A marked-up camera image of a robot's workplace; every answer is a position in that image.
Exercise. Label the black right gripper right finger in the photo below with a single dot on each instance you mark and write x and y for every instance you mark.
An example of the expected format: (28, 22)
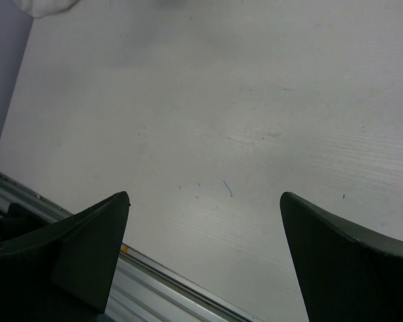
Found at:
(346, 272)

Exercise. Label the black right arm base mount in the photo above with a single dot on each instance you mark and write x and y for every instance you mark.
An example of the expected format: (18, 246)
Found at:
(18, 221)

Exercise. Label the white crumpled towel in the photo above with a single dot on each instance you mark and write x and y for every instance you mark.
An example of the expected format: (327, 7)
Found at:
(43, 8)

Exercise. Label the aluminium rail frame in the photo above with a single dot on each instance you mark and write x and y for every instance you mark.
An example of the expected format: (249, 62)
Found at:
(142, 289)

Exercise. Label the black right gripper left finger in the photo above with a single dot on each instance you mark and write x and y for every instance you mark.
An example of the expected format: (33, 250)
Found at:
(64, 271)

